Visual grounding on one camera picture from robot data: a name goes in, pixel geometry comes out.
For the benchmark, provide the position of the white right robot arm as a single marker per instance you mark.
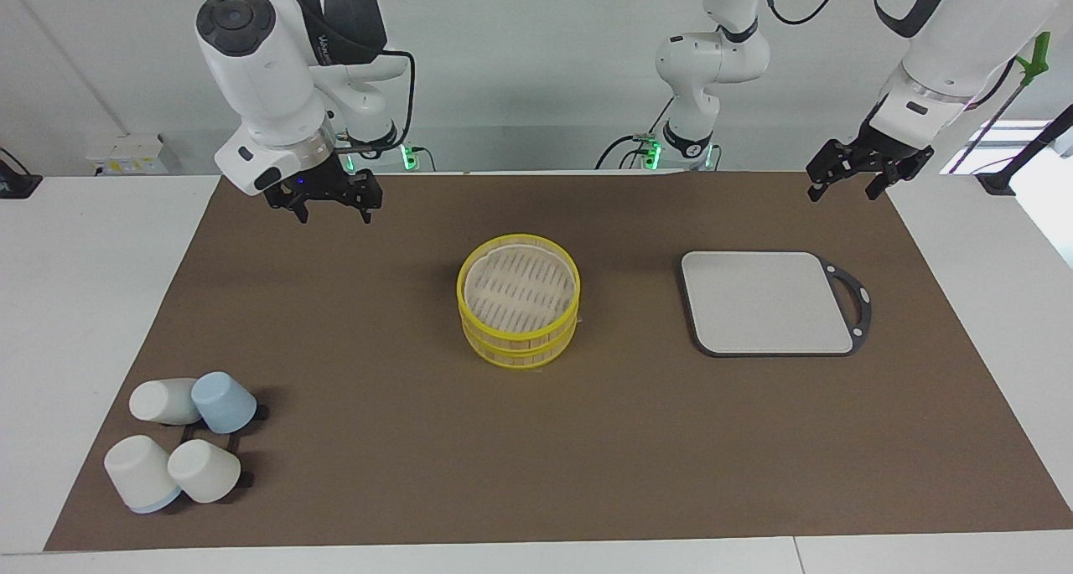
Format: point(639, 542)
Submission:
point(260, 71)

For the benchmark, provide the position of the white box yellow label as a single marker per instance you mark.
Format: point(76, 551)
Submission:
point(134, 155)

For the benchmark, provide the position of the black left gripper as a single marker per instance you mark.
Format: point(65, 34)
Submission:
point(880, 155)

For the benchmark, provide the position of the green tipped pole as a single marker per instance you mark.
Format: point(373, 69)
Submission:
point(1038, 59)

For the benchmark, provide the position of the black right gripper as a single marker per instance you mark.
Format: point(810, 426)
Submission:
point(327, 184)

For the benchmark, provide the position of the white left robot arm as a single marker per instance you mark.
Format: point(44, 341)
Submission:
point(956, 29)

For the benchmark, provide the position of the yellow bamboo steamer basket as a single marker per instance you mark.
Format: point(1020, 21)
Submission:
point(520, 354)

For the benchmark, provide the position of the black cup rack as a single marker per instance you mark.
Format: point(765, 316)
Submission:
point(228, 444)

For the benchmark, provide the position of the plain white cup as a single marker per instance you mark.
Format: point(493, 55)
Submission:
point(161, 400)
point(204, 471)

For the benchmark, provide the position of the white cutting board grey rim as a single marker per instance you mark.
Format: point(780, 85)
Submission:
point(767, 302)

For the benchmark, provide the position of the white cup blue rim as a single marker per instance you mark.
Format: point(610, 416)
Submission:
point(138, 472)

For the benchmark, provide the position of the black stand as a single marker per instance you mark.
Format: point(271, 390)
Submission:
point(1018, 168)

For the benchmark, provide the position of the light blue cup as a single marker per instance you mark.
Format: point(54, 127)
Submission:
point(225, 402)

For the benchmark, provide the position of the brown table mat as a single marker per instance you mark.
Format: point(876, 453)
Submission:
point(419, 440)

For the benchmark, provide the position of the black device on table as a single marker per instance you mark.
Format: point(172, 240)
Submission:
point(17, 184)

